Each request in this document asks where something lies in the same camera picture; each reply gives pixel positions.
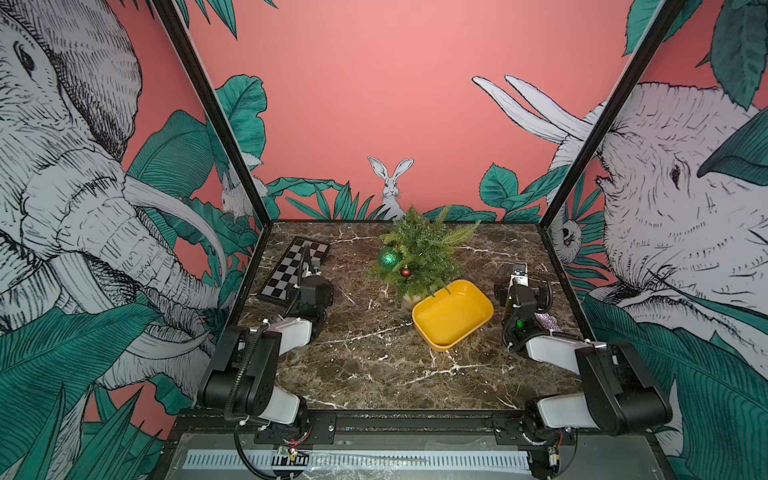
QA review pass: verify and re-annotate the white slotted cable duct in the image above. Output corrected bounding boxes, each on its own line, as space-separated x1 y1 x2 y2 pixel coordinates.
181 449 533 474

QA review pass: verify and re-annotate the right black frame post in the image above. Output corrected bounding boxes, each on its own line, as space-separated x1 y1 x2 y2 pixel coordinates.
538 0 685 230

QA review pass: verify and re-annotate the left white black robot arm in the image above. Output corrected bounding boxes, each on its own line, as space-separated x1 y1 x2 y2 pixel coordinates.
197 275 334 444

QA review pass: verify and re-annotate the black frame post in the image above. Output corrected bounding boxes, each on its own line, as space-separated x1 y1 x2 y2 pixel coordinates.
152 0 273 229
538 0 685 230

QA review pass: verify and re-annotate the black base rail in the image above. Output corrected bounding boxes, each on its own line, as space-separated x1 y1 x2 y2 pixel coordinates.
170 409 652 448

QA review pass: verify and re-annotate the black white chessboard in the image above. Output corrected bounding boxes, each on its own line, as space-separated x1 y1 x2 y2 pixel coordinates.
257 236 330 306

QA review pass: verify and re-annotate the small green christmas tree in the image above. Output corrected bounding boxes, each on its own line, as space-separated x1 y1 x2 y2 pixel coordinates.
366 206 481 304

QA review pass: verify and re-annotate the yellow plastic tray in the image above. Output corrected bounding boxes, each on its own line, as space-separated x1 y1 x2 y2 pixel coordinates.
412 280 494 352

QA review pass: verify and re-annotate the left black frame post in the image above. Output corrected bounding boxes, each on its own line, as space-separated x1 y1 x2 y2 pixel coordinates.
152 0 273 229

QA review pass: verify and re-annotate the tan tree pot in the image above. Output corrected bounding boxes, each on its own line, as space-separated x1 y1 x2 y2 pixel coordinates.
400 294 423 310

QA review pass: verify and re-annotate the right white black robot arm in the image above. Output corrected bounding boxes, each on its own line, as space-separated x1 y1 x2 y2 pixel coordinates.
494 277 673 445

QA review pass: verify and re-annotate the pink glitter microphone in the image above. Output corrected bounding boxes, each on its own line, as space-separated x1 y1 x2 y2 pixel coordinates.
535 313 562 332

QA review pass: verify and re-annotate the green glitter ball ornament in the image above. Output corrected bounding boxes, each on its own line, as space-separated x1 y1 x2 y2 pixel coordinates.
377 247 402 271

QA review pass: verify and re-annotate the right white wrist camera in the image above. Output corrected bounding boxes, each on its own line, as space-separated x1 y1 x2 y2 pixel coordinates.
509 263 529 289

